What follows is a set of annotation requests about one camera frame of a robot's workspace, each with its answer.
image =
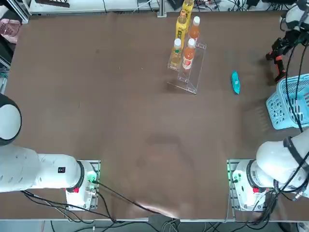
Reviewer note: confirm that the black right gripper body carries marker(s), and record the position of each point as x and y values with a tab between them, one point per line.
293	38

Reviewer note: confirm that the orange black barcode scanner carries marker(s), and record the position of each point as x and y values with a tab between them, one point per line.
280	68

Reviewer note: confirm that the teal potato chips packet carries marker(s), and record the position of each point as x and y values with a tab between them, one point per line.
235	82

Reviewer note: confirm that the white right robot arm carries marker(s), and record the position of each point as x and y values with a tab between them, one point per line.
272	166

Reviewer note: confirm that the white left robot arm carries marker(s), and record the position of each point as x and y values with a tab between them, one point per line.
48	171

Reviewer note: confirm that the light blue plastic basket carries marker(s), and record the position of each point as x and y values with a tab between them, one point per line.
277	113

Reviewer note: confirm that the clear acrylic stepped shelf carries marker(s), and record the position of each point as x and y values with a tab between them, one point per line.
193	82

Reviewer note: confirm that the orange juice bottle white cap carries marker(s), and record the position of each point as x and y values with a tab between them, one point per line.
188	58
195	30

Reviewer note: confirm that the yellow bottle orange cap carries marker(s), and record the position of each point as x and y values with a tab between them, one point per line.
187	7
181	26

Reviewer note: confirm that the pale tea bottle white cap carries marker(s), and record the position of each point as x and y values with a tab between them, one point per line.
175	55

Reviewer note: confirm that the pink mesh item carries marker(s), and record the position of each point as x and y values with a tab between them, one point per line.
9	30

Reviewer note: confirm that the aluminium frame corner post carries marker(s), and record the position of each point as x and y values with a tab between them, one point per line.
23	13

